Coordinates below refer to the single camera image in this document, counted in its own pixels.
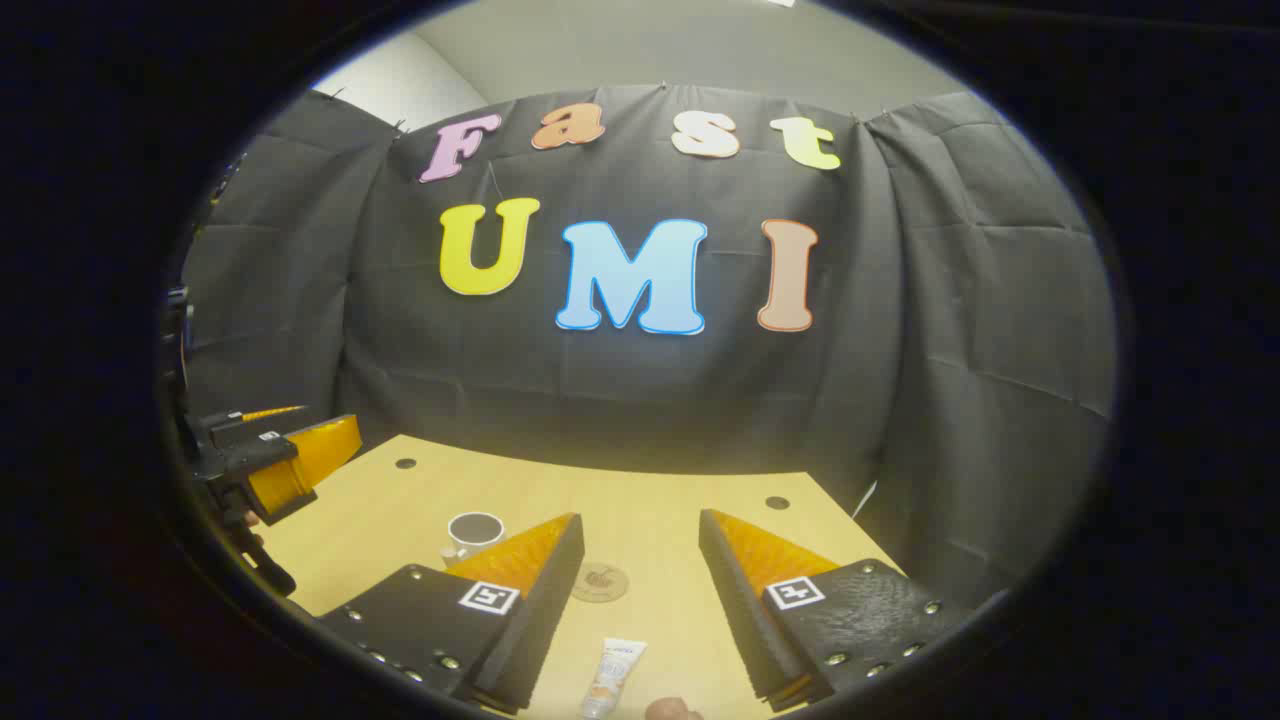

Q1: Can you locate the white toothpaste tube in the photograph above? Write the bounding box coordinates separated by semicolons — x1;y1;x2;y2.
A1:
580;637;649;720

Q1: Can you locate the black backdrop cloth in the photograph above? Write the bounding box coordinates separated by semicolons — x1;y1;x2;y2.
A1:
175;85;1116;611

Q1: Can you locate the white cup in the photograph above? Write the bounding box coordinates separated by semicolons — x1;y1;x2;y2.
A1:
440;511;507;571

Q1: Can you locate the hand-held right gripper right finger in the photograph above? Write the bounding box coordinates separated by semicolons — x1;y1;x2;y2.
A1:
698;508;971;713

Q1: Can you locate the round brown coaster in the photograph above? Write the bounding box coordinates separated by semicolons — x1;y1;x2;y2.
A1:
570;562;631;604

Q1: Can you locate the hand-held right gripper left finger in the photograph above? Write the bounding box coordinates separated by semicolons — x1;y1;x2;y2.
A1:
318;512;586;716

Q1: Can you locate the wooden desktop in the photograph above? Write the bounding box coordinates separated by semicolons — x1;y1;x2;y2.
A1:
258;433;906;720

